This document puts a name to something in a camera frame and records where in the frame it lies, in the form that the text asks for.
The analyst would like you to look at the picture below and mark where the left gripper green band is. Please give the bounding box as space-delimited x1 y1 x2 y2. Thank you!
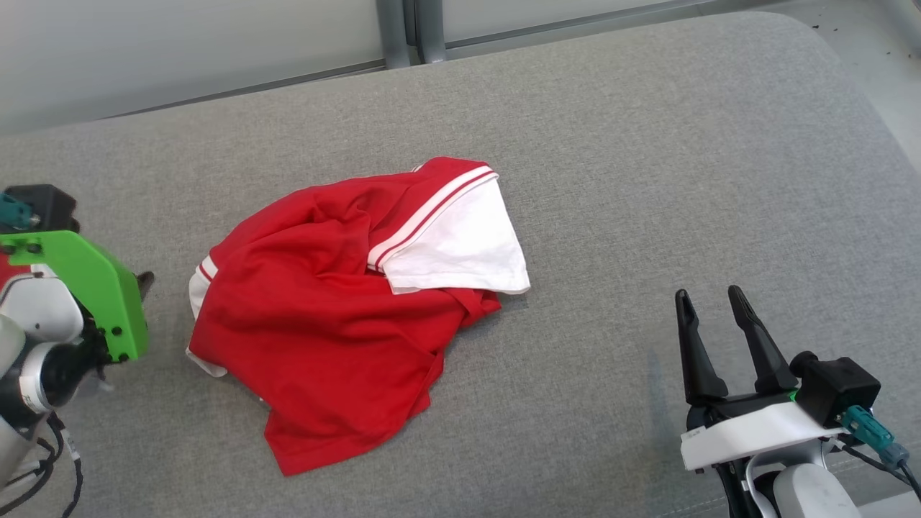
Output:
0 230 155 363

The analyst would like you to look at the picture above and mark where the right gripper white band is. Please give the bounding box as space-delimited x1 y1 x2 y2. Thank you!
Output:
675 286 846 472

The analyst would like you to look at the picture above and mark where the red and white shirt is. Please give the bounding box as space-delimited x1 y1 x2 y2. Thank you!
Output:
186 156 531 477

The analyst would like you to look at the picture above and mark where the teal left camera connector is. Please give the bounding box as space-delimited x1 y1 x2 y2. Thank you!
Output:
0 193 38 231

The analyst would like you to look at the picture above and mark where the teal camera connector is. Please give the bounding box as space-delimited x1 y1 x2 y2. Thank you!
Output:
0 193 38 231
838 405 911 468

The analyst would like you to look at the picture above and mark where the teal right camera connector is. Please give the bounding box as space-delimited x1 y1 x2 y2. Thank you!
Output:
838 405 911 468

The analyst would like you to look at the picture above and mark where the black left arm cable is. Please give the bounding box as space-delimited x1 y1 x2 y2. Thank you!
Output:
0 414 85 518

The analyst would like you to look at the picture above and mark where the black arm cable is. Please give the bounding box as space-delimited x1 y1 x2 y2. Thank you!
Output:
835 439 921 504
0 414 85 518

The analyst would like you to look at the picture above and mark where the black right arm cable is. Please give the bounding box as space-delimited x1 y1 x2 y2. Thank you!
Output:
835 439 921 504

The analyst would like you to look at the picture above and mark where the grey partition bottom rail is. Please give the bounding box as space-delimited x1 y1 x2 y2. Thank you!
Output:
446 0 720 51
108 60 389 119

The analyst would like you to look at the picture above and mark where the grey partition post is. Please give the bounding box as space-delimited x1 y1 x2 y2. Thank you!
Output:
376 0 412 71
414 0 448 64

